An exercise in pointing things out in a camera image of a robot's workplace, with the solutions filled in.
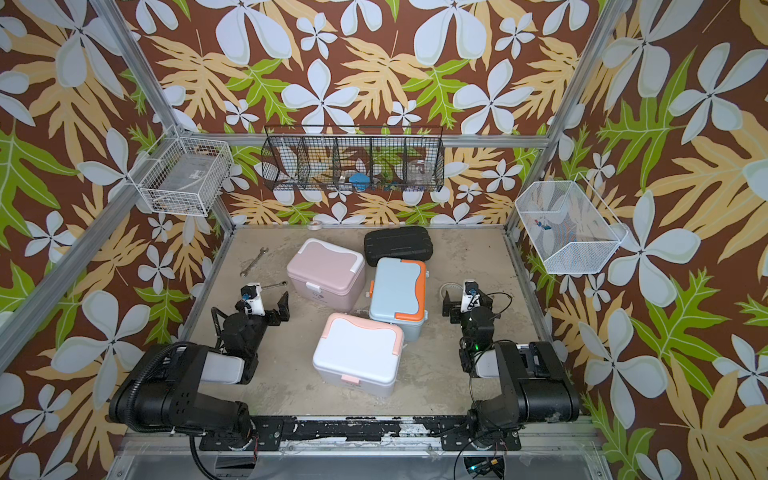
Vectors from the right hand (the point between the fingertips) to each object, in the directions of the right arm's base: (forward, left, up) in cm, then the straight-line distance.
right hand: (463, 290), depth 91 cm
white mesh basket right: (+11, -28, +18) cm, 35 cm away
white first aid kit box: (-22, +31, +4) cm, 38 cm away
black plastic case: (+22, +16, -2) cm, 27 cm away
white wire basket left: (+23, +83, +26) cm, 90 cm away
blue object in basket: (+28, +32, +20) cm, 47 cm away
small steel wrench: (+8, +60, -8) cm, 61 cm away
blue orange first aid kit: (-5, +20, +5) cm, 22 cm away
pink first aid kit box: (+4, +42, +4) cm, 42 cm away
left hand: (-1, +59, +2) cm, 59 cm away
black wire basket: (+38, +37, +22) cm, 57 cm away
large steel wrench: (+25, +71, -10) cm, 76 cm away
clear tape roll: (+38, +53, -9) cm, 66 cm away
